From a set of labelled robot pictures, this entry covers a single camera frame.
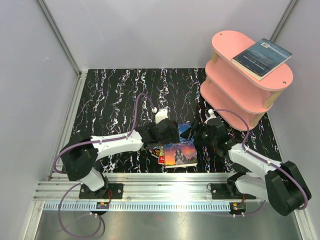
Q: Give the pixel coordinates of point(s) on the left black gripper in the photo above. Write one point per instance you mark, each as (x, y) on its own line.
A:
(173, 138)

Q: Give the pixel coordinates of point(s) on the left aluminium corner post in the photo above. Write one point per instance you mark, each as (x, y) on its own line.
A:
(58, 35)

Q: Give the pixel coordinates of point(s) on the small circuit board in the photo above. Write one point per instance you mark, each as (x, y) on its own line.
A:
(102, 205)
(238, 208)

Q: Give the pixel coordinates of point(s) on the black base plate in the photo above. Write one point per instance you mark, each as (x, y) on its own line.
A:
(219, 191)
(113, 191)

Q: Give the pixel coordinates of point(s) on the left small circuit board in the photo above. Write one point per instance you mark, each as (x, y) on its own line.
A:
(102, 205)

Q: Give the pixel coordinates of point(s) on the right aluminium corner post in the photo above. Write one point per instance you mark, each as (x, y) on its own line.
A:
(284, 19)

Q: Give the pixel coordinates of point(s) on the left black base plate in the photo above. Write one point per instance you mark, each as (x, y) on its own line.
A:
(113, 191)

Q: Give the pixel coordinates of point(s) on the red 13-storey treehouse book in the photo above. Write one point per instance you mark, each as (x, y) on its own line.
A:
(158, 152)

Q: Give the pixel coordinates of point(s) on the aluminium mounting rail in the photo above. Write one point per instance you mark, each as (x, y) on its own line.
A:
(143, 187)

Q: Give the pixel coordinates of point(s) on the aluminium corner post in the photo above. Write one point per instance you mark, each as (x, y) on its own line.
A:
(58, 35)
(284, 19)

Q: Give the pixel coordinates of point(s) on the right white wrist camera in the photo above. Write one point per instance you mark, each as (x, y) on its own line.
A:
(211, 113)

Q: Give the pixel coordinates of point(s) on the black marble pattern mat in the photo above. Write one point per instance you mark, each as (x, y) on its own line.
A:
(110, 98)

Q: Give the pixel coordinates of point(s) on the blue orange sunset paperback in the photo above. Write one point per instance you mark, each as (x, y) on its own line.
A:
(180, 155)

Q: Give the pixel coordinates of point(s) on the dark blue hardcover book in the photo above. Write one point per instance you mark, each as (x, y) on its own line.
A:
(261, 58)

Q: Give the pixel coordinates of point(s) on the blue 169-storey treehouse book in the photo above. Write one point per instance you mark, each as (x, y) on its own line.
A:
(184, 132)

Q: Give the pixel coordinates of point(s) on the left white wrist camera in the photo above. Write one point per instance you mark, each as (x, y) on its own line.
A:
(160, 114)

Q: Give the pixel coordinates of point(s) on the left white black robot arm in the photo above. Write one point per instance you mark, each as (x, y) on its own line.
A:
(79, 158)

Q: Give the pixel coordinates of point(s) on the white slotted cable duct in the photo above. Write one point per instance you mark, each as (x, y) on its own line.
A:
(141, 206)

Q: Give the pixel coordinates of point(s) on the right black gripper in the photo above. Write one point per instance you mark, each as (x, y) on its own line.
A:
(187, 134)

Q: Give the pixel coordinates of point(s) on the pink three-tier shelf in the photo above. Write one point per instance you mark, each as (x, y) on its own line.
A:
(238, 97)

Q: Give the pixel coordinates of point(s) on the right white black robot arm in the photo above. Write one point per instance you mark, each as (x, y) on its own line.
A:
(280, 184)

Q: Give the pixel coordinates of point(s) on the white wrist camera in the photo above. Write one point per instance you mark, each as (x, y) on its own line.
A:
(160, 114)
(211, 113)

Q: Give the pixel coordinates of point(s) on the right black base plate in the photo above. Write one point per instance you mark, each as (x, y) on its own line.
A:
(219, 191)

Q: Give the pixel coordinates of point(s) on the right small circuit board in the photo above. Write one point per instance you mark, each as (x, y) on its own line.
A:
(238, 208)

